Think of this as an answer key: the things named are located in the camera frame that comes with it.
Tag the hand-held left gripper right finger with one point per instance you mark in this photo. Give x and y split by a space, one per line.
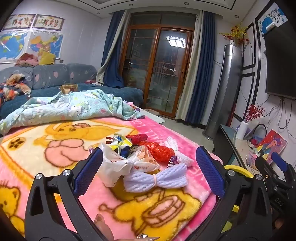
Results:
210 171

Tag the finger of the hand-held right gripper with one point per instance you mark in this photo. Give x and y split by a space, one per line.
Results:
266 168
279 161

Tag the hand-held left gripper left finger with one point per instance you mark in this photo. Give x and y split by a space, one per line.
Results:
89 171

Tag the white plastic bag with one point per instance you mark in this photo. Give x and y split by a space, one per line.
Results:
111 166

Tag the yellow round bin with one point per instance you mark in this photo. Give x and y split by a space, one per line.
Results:
240 170

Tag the purple candy wrapper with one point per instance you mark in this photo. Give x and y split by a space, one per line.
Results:
173 160

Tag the lavender foam net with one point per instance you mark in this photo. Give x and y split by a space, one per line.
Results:
171 177

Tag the dark printed snack wrapper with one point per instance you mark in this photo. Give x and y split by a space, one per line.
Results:
126 151

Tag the yellow white snack wrapper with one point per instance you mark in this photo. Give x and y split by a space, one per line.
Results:
120 141

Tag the white foam net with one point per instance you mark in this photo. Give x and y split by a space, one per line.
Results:
172 143

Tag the red plastic wrapper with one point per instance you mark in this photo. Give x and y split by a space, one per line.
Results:
159 150

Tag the red tube wrapper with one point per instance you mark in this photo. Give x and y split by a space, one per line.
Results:
138 138

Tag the person's left hand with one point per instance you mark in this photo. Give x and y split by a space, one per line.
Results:
103 223

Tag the colourful painting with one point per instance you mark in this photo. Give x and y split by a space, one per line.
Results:
270 143

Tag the dark television cabinet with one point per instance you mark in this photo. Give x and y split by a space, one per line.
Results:
229 136

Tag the white vase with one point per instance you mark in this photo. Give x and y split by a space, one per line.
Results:
242 131

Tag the red berry branch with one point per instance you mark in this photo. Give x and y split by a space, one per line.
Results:
253 112

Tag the pink cartoon printed blanket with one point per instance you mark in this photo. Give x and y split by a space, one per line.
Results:
34 148

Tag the light blue cartoon printed sheet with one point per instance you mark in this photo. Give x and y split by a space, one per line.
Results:
69 106

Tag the grey stool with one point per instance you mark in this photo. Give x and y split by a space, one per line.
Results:
152 111

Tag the grey tower air conditioner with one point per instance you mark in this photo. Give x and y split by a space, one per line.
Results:
226 88

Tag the gold box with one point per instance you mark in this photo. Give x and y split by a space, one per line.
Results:
69 88

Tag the red white cloth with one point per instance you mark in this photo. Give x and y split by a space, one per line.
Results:
90 81

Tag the beige curtain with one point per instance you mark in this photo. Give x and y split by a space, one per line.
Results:
188 81
101 71

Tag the black television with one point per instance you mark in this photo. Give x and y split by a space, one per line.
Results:
282 64

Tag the blue curtain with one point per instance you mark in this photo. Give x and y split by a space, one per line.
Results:
201 69
113 58

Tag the blue heart patterned sofa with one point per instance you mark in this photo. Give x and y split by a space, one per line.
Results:
50 76

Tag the colourful clothes pile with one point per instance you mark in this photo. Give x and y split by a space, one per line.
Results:
16 85

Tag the wooden sliding glass door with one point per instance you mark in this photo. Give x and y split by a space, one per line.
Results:
161 69

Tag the yellow cloth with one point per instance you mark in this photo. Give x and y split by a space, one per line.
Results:
47 59

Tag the red pink clothes pile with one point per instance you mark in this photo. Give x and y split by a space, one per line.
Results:
27 60

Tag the white device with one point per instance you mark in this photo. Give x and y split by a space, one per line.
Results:
271 26

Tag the yellow artificial flowers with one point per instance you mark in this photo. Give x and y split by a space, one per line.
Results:
235 32

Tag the country map wall poster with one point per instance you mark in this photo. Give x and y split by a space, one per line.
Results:
44 41

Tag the blue floral wall decal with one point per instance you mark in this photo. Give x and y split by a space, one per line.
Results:
275 16

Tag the world map wall poster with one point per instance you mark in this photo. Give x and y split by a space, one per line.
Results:
11 44

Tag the calligraphy wall poster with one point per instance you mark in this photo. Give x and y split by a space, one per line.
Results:
19 22
48 22

